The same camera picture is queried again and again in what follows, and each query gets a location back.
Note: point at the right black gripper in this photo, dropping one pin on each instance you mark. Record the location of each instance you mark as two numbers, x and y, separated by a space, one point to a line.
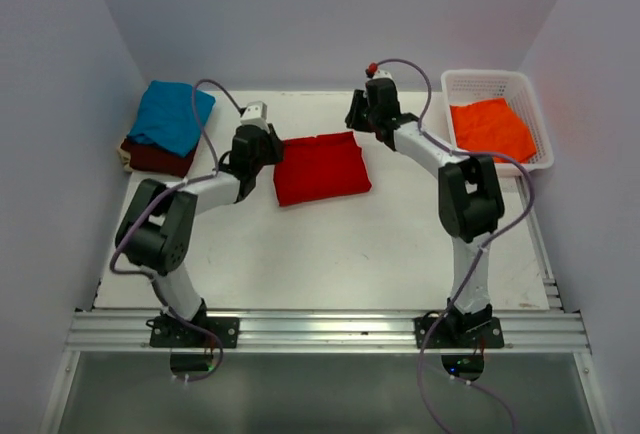
353 120

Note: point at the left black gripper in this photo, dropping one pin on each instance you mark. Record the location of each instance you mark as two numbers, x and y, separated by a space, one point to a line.
275 145

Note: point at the red t shirt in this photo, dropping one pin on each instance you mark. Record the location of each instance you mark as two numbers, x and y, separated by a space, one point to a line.
320 167

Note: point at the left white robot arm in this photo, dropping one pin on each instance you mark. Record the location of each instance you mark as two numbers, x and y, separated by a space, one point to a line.
154 235

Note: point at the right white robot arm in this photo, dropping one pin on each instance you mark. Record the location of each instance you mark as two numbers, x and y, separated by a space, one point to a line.
470 206

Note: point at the white plastic basket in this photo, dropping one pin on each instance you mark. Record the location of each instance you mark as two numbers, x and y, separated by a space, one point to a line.
461 87

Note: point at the folded blue t shirt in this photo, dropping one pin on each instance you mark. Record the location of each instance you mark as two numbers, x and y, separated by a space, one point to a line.
165 117

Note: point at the folded maroon t shirt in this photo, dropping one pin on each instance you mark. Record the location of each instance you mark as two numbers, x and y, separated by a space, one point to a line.
154 159

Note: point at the orange t shirt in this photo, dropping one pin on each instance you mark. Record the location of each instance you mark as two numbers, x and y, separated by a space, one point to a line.
491 125

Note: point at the folded beige t shirt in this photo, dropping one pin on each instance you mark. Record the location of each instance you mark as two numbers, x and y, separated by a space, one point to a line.
124 153

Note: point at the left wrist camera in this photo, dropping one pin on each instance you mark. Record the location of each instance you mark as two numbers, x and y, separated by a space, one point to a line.
255 114

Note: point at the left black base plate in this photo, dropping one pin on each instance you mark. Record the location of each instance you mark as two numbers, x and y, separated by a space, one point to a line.
167 332

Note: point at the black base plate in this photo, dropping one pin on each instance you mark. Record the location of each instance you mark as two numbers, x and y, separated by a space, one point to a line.
487 336
167 332

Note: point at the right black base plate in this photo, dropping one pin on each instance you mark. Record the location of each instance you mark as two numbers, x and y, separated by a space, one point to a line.
487 336

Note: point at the aluminium rail frame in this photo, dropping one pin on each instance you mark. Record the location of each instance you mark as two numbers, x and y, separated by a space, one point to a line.
342 275

